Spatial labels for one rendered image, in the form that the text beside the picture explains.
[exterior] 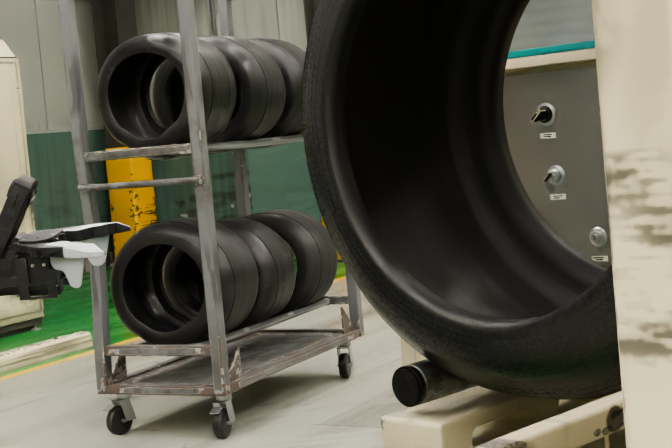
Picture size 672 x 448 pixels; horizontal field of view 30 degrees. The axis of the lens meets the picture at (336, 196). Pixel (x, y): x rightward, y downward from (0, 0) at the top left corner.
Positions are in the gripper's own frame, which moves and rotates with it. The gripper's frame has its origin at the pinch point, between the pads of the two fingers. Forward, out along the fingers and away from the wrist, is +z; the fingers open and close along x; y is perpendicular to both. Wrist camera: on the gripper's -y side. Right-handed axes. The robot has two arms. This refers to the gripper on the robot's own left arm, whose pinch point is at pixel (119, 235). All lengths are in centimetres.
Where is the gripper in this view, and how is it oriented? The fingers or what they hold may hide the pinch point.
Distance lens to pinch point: 173.2
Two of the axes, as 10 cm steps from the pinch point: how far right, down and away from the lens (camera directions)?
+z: 9.9, -0.8, -0.8
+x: -0.7, 1.9, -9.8
